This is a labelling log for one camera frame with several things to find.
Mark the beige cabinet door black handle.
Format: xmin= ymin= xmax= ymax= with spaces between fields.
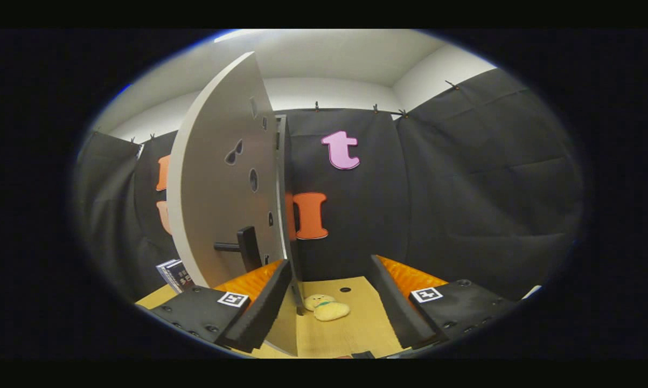
xmin=166 ymin=52 xmax=303 ymax=356

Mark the yellow plush toy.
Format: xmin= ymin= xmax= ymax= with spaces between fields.
xmin=303 ymin=294 xmax=351 ymax=322

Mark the grey cabinet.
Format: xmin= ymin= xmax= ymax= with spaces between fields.
xmin=274 ymin=113 xmax=305 ymax=316

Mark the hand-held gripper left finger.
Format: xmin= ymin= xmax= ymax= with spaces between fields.
xmin=136 ymin=259 xmax=293 ymax=354

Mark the black backdrop cloth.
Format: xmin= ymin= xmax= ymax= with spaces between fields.
xmin=72 ymin=67 xmax=588 ymax=302

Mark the stack of books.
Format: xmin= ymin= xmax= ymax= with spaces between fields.
xmin=156 ymin=259 xmax=195 ymax=294

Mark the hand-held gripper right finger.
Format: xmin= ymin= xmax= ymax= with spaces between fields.
xmin=368 ymin=254 xmax=518 ymax=350

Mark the ceiling light panel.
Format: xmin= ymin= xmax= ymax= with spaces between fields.
xmin=214 ymin=29 xmax=265 ymax=43

